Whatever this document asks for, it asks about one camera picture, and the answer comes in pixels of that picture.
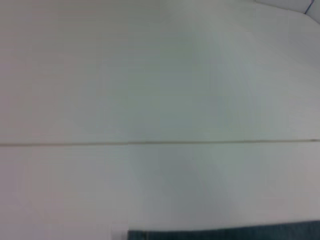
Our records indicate blue denim shorts with print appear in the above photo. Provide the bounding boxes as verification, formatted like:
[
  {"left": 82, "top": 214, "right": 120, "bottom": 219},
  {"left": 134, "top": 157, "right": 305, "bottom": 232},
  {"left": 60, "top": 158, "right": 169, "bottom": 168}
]
[{"left": 127, "top": 219, "right": 320, "bottom": 240}]

